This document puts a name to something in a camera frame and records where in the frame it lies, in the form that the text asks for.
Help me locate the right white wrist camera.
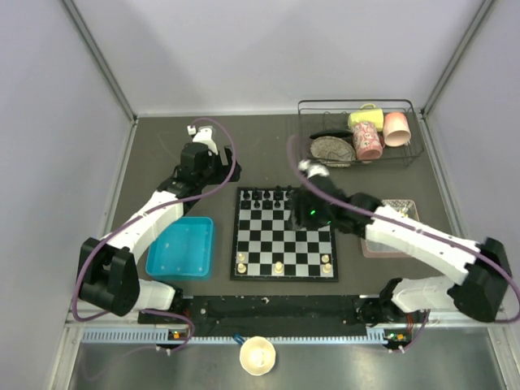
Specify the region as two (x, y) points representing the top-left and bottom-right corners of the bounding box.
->
(298, 160), (330, 179)

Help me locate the blue plastic tray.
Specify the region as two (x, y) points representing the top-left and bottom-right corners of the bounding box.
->
(145, 216), (215, 281)

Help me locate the cream white bowl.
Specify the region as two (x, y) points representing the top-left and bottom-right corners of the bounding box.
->
(239, 336), (276, 376)

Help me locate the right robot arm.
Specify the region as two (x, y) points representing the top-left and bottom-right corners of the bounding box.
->
(291, 173), (514, 323)

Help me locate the pink patterned mug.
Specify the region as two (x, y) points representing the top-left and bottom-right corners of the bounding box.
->
(352, 122), (384, 161)

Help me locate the speckled ceramic plate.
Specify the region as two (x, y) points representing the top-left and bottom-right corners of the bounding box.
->
(310, 136), (356, 167)

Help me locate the black white chess board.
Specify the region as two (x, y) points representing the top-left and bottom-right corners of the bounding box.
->
(230, 186), (339, 282)

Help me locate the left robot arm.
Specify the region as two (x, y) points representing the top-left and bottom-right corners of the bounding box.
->
(71, 141), (241, 323)

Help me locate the purple cable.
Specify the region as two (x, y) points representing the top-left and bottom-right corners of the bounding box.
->
(69, 116), (237, 353)
(286, 134), (520, 353)

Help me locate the white king piece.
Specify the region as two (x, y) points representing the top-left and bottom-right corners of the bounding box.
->
(274, 262), (284, 274)

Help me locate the black wire dish rack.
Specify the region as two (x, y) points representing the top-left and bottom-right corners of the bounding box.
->
(297, 98), (424, 167)

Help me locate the light pink cup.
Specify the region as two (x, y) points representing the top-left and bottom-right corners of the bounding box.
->
(383, 112), (411, 147)

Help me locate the yellow mug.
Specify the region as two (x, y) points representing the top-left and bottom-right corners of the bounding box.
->
(348, 103), (384, 132)

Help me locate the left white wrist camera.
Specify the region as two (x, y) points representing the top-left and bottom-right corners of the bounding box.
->
(187, 125), (219, 155)

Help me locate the grey cable duct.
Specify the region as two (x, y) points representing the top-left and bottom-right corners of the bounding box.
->
(82, 328), (388, 345)

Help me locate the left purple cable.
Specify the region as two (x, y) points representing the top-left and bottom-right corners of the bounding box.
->
(69, 116), (237, 353)

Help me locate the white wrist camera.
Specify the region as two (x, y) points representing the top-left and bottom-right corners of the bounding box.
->
(298, 160), (330, 179)
(187, 125), (219, 155)

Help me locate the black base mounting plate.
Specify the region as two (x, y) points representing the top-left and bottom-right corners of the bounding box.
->
(137, 294), (430, 326)

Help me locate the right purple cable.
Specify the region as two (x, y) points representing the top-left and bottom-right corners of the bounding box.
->
(286, 134), (520, 353)

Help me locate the pink plastic tray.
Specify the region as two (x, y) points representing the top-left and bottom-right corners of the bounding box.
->
(360, 199), (419, 258)

